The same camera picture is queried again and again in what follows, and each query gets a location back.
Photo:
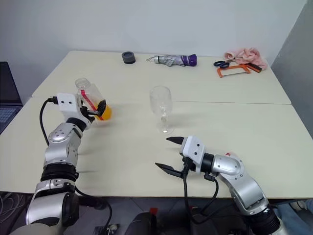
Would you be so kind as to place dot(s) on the pink towel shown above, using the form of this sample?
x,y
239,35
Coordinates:
x,y
247,55

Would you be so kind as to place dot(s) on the grey partition panel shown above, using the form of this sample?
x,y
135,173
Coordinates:
x,y
296,61

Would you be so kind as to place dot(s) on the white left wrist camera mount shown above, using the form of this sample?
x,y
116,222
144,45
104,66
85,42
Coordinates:
x,y
67,105

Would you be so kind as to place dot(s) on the small red block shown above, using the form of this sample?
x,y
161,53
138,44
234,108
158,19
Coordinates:
x,y
153,211

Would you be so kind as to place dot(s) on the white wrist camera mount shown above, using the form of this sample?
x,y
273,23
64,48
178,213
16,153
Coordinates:
x,y
195,147
67,105

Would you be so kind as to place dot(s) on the grey robot torso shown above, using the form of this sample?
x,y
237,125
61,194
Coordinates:
x,y
36,230

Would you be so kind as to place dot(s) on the white bottle cap red tape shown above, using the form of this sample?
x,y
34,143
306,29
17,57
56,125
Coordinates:
x,y
228,154

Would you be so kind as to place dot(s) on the dark open laptop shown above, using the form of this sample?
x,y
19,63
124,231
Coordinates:
x,y
8,98

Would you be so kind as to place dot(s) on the folded silver purple umbrella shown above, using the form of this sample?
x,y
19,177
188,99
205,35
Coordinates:
x,y
171,60

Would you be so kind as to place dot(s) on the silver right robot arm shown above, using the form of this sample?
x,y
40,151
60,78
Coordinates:
x,y
232,169

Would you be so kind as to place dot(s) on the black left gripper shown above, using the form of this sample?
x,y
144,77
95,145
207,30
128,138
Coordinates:
x,y
86,113

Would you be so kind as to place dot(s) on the clear wine glass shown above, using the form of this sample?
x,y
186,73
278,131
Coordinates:
x,y
161,100

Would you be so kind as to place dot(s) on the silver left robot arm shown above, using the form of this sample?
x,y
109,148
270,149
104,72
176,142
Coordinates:
x,y
61,142

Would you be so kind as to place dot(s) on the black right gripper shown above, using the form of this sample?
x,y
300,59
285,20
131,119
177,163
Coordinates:
x,y
188,166

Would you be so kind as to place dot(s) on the person in blue jeans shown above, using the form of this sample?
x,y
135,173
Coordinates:
x,y
296,218

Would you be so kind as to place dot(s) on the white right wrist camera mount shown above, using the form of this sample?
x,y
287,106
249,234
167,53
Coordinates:
x,y
195,147

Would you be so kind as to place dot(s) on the clear plastic drink bottle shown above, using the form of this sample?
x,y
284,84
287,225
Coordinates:
x,y
94,94

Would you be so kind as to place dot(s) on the orange hacksaw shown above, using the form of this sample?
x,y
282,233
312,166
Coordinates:
x,y
254,66

